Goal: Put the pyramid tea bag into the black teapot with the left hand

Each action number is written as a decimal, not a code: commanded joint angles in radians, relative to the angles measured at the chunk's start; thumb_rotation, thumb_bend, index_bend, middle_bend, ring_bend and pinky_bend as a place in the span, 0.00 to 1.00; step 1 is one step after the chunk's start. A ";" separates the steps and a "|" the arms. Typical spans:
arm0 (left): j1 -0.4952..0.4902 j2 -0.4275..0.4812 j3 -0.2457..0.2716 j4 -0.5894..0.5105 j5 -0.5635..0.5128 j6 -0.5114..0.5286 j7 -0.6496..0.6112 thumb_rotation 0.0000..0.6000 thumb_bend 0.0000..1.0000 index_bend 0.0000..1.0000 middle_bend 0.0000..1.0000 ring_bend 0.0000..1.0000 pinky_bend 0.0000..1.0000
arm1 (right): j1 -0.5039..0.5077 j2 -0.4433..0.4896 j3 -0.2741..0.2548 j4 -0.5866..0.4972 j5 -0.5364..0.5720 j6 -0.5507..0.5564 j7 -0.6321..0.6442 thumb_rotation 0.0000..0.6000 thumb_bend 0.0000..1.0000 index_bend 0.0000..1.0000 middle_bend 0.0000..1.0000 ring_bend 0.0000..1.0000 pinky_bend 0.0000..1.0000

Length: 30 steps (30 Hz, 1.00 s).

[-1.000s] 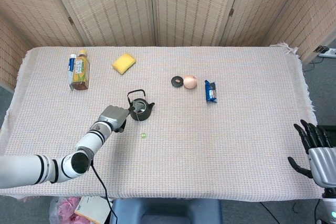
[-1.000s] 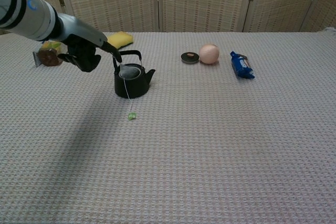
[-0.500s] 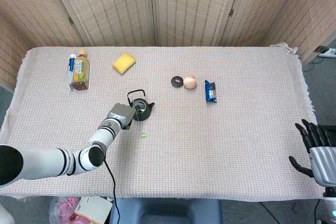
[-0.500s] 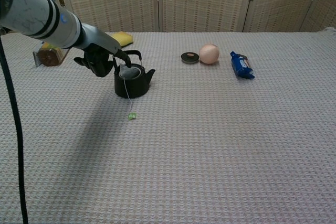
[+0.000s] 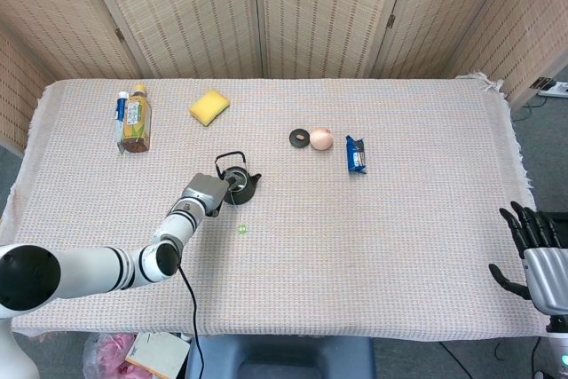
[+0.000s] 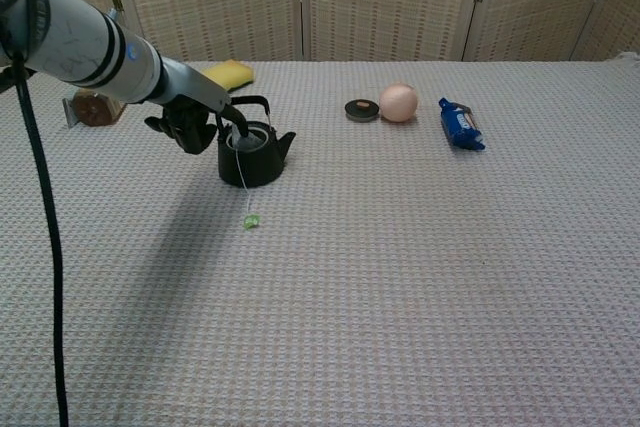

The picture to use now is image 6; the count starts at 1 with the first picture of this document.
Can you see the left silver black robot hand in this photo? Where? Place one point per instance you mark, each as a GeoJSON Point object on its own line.
{"type": "Point", "coordinates": [192, 89]}

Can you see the pyramid tea bag with tag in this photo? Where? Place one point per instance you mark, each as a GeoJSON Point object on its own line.
{"type": "Point", "coordinates": [250, 142]}

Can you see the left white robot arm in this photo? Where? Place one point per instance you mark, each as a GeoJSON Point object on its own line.
{"type": "Point", "coordinates": [75, 39]}

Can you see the tea bottle with yellow cap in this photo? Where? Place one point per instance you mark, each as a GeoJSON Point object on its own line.
{"type": "Point", "coordinates": [97, 109]}

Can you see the black teapot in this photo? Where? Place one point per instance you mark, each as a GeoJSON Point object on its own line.
{"type": "Point", "coordinates": [260, 167]}

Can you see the yellow sponge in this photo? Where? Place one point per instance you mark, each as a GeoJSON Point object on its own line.
{"type": "Point", "coordinates": [232, 73]}

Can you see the woven folding screen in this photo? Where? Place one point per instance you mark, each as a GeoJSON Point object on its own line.
{"type": "Point", "coordinates": [375, 2]}

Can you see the pink peach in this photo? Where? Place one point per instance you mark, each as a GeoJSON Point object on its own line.
{"type": "Point", "coordinates": [398, 103]}

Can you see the woven pale tablecloth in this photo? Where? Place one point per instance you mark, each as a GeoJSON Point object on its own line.
{"type": "Point", "coordinates": [375, 272]}

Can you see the blue cookie packet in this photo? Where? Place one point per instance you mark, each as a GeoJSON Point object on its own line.
{"type": "Point", "coordinates": [461, 127]}

